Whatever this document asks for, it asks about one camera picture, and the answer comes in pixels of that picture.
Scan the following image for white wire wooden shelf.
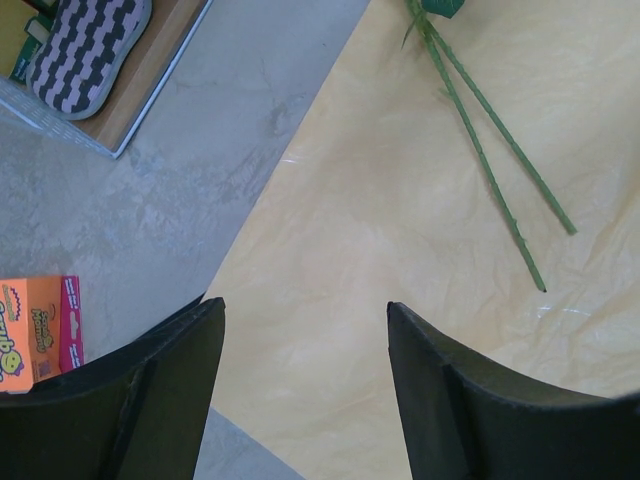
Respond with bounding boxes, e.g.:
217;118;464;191
1;1;212;158

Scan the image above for orange box bottom left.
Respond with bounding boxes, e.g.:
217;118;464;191
1;0;58;85

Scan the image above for pink rose stem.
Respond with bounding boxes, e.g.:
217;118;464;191
405;1;547;293
420;1;578;235

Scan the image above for pink orange snack box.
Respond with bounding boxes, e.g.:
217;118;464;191
0;275;85;394

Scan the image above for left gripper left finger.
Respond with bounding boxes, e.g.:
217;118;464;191
1;298;225;479

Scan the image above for orange wrapping paper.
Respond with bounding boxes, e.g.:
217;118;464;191
209;1;639;479

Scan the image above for purple wavy sponge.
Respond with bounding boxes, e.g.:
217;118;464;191
26;0;153;121

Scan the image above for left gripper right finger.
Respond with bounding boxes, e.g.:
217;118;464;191
387;302;639;479

